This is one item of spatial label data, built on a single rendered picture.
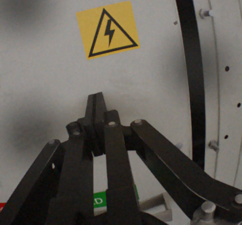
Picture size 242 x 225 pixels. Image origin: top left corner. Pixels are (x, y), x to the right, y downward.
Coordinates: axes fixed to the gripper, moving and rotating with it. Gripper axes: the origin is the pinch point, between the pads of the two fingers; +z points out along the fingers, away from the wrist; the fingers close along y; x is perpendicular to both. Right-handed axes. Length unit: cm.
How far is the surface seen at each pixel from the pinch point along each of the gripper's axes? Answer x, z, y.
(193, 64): -3.4, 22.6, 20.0
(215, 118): -7.2, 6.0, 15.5
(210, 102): -4.4, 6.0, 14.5
